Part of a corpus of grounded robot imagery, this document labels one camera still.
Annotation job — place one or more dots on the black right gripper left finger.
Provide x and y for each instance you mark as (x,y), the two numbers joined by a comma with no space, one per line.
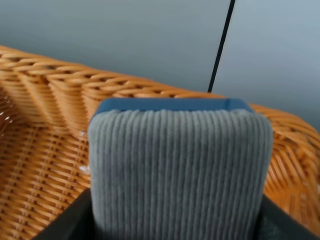
(75,223)

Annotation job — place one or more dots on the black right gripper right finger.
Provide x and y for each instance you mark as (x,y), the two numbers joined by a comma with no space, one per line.
(275,224)

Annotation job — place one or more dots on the grey blue board eraser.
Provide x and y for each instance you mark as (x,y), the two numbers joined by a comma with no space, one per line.
(177,169)

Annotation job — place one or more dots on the orange wicker basket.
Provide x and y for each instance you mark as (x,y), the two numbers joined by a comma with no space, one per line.
(45,108)

